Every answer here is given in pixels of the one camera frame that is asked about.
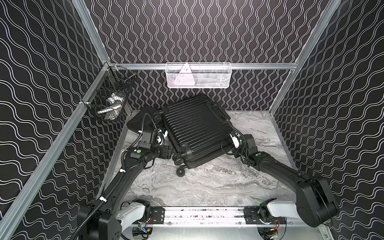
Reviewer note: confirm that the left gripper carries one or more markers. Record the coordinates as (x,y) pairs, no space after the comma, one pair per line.
(165,151)

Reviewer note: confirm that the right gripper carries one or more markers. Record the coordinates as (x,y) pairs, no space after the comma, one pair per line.
(233,150)

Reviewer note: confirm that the black hard-shell suitcase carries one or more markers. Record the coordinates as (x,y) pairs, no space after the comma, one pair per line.
(199,131)

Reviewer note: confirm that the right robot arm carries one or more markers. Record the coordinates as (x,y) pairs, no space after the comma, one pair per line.
(315,202)

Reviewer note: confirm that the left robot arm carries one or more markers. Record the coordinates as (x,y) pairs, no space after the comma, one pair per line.
(104,220)

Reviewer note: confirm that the black pouch bag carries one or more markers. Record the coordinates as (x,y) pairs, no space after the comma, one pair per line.
(149,117)

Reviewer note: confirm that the silver items in basket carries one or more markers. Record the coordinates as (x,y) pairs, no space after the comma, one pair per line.
(114,105)

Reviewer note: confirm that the white triangular card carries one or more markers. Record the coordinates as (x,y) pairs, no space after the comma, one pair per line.
(185,77)

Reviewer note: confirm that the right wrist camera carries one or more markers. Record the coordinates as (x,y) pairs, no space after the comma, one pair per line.
(250,143)

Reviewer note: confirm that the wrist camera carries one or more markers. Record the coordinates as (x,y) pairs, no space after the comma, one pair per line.
(149,139)
(250,143)

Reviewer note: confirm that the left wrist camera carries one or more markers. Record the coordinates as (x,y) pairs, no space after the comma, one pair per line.
(149,139)

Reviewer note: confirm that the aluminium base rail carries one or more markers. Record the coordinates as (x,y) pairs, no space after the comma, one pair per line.
(216,217)

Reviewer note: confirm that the clear plastic wall basket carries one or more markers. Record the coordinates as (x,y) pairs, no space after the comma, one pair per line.
(208,75)

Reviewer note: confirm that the black wire basket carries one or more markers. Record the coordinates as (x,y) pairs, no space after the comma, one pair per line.
(116,79)

